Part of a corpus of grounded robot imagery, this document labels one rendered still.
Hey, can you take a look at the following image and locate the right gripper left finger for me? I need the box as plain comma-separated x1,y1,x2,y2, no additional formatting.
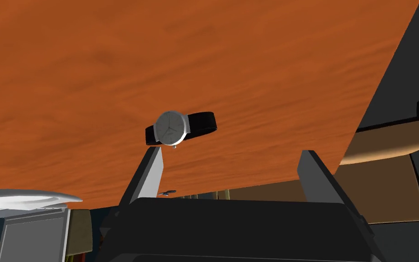
118,146,165,207

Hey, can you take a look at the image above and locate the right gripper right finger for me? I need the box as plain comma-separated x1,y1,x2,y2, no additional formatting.
296,149,352,205

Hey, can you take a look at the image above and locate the brown wooden chair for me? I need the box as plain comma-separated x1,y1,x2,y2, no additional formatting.
227,101,419,225

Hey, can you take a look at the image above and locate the orange wooden table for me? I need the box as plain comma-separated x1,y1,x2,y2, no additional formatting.
0,0,419,211

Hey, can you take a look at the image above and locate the grey box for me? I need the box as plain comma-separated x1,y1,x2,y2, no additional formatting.
0,207,71,262

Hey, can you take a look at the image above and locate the white plate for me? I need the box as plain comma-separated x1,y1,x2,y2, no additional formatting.
0,189,83,214

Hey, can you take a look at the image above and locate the silver wristwatch with black strap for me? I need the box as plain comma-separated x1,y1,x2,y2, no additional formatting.
145,111,218,149

